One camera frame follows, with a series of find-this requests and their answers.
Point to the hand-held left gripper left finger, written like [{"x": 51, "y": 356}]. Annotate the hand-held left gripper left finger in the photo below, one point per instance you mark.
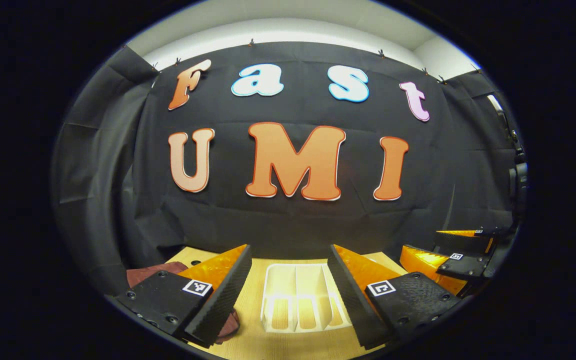
[{"x": 223, "y": 300}]

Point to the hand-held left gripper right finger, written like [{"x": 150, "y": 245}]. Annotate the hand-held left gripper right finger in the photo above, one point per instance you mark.
[{"x": 353, "y": 305}]

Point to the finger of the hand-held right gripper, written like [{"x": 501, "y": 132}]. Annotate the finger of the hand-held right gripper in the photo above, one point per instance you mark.
[
  {"x": 463, "y": 242},
  {"x": 468, "y": 267}
]

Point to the white bookshelf rack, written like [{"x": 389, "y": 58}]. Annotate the white bookshelf rack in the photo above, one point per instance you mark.
[{"x": 295, "y": 300}]

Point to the maroon schoolbag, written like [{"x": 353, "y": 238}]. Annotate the maroon schoolbag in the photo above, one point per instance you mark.
[{"x": 143, "y": 275}]

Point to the black equipment stand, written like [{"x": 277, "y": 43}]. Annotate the black equipment stand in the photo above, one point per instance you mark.
[{"x": 518, "y": 175}]

